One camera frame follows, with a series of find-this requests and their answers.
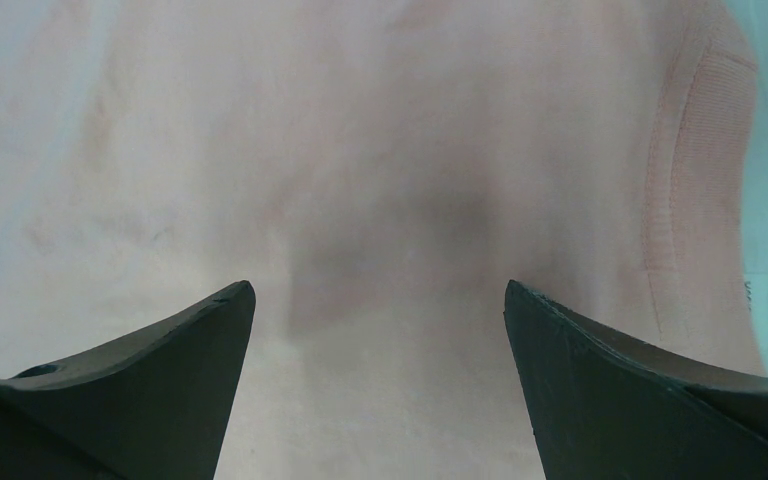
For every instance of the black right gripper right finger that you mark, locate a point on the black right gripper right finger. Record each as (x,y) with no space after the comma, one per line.
(606,405)

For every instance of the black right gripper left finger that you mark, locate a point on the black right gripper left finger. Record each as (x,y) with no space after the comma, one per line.
(152,404)

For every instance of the salmon pink t shirt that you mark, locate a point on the salmon pink t shirt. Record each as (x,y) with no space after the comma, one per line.
(379,171)

